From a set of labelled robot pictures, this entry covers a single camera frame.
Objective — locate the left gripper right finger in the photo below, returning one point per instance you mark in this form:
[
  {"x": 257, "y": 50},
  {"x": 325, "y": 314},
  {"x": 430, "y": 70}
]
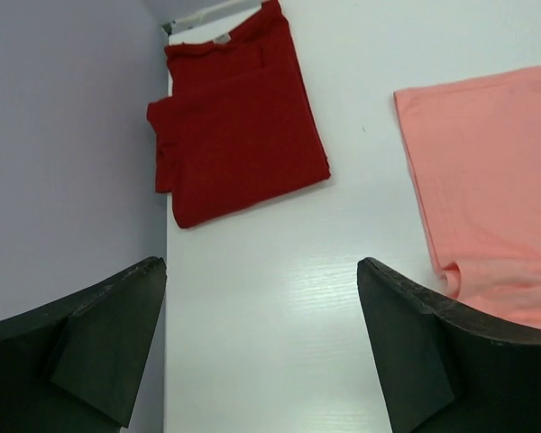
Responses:
[{"x": 445, "y": 367}]

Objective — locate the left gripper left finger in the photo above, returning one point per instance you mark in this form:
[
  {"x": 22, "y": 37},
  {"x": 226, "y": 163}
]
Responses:
[{"x": 76, "y": 364}]

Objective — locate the pink t-shirt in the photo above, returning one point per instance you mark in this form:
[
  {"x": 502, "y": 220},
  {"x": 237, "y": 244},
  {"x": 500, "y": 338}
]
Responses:
[{"x": 474, "y": 154}]

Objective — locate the red folded t-shirt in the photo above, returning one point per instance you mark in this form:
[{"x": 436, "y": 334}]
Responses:
[{"x": 237, "y": 128}]

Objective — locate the aluminium table edge rail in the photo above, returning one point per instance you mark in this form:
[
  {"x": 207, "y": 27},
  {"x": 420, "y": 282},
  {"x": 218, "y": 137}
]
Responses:
[{"x": 208, "y": 15}]

